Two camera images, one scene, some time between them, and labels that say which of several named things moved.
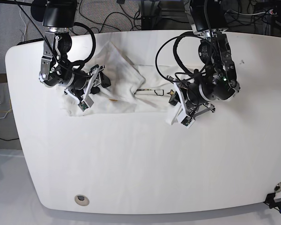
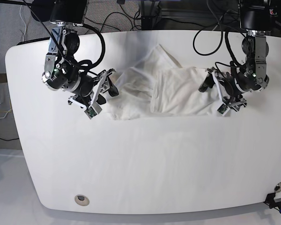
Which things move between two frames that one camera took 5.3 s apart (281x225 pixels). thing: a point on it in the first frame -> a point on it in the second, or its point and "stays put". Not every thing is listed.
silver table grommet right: [279, 187] stays put
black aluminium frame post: [151, 15] stays put
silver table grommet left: [82, 200] stays put
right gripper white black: [189, 99] -> [229, 93]
